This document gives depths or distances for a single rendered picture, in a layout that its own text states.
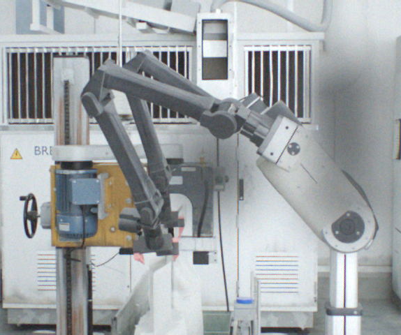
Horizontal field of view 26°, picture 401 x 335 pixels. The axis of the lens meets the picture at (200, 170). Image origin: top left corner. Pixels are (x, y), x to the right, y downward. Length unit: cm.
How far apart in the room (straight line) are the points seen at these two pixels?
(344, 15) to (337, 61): 33
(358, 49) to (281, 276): 171
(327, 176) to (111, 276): 385
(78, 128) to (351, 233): 128
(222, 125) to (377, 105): 511
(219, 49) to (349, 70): 99
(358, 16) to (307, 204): 400
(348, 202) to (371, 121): 482
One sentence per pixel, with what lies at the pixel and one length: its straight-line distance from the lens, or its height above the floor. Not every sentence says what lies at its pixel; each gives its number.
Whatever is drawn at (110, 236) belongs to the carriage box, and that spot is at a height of 106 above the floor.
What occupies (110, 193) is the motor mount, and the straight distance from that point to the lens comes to 328.
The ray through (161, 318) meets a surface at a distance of 294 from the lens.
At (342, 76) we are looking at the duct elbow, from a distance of 635.
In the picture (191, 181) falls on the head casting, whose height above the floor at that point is 128.
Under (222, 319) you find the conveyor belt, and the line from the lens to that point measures 499.
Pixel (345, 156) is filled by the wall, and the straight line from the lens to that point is 735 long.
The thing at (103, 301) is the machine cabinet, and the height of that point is 23.
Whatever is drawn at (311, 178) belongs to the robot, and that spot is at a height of 135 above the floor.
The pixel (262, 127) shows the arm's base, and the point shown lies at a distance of 231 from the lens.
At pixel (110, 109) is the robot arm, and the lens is 246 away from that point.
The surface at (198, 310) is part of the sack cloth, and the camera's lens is 371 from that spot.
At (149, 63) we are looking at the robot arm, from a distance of 294.
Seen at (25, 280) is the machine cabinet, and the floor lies 37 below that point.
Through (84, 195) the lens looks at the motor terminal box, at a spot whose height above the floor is 125.
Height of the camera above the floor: 152
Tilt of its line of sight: 4 degrees down
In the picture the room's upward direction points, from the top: straight up
